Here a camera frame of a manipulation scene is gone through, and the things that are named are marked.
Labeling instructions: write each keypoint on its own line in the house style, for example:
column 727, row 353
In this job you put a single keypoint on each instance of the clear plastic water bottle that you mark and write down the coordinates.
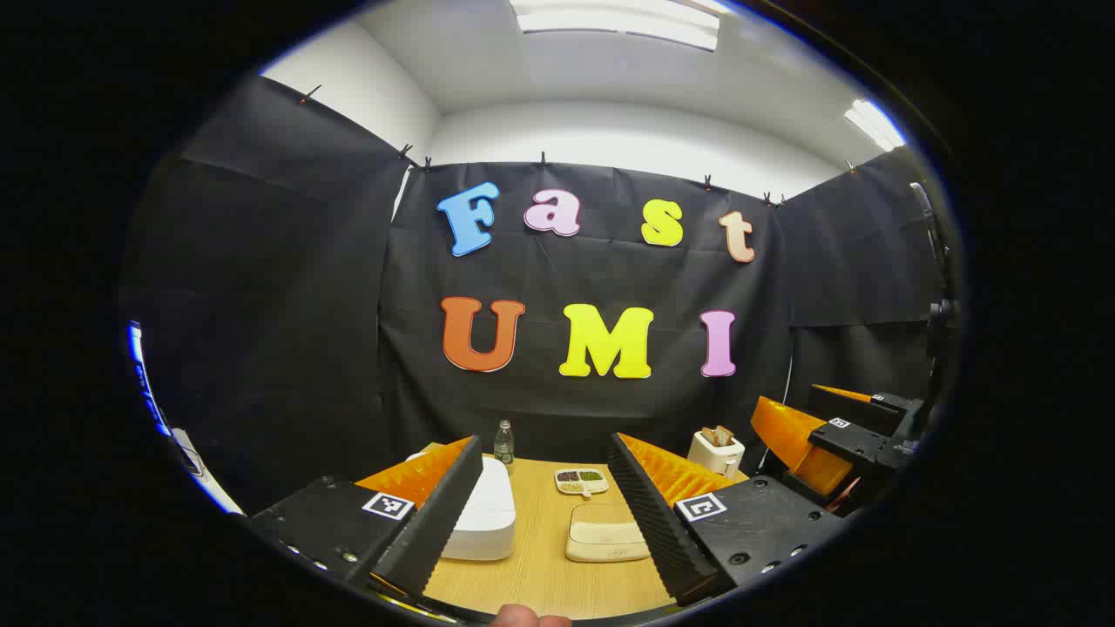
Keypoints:
column 504, row 446

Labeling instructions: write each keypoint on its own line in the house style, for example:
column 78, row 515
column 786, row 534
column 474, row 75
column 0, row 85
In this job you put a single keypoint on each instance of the white divided bean tray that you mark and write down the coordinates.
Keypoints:
column 581, row 481

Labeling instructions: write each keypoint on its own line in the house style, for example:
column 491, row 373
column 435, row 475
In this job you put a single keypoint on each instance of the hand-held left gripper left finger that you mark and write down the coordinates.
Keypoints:
column 440, row 514

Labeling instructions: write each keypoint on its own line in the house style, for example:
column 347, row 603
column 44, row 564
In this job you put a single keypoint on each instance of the row of black cloth clips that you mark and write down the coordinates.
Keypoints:
column 542, row 159

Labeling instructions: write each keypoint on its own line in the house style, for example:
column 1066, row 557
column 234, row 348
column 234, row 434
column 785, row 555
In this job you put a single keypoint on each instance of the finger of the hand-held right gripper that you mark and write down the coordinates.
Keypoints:
column 871, row 407
column 858, row 444

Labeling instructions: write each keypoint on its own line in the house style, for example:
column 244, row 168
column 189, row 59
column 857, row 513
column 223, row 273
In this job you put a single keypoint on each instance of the clear container of rice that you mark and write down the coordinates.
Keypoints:
column 601, row 550

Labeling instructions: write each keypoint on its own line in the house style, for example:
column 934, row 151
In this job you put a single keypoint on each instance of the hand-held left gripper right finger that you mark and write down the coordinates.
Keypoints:
column 653, row 514

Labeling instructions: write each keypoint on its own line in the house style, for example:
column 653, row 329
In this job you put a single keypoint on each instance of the black backdrop cloth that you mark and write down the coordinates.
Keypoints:
column 287, row 305

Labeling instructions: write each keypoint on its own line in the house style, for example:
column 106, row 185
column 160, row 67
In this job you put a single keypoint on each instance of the computer monitor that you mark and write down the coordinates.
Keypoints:
column 139, row 374

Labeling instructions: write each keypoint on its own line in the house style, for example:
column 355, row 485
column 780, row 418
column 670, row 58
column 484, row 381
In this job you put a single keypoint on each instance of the white toaster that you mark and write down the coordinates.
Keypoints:
column 714, row 457

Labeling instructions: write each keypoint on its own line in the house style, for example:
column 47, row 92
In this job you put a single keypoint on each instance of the ceiling light panel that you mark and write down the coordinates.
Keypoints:
column 874, row 124

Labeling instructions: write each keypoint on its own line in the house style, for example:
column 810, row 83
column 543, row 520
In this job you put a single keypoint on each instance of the white rice cooker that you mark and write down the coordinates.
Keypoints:
column 488, row 514

